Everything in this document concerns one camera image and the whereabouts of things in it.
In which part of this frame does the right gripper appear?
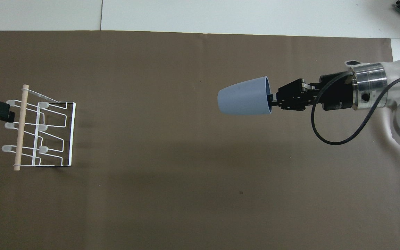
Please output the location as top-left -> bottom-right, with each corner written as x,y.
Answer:
314,72 -> 356,112

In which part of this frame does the blue-grey plastic cup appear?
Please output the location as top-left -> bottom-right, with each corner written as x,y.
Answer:
217,76 -> 274,116

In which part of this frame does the white wire cup rack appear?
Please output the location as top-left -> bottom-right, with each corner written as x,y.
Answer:
1,84 -> 77,172

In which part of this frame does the black cable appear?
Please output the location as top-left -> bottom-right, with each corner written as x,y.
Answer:
310,70 -> 400,145

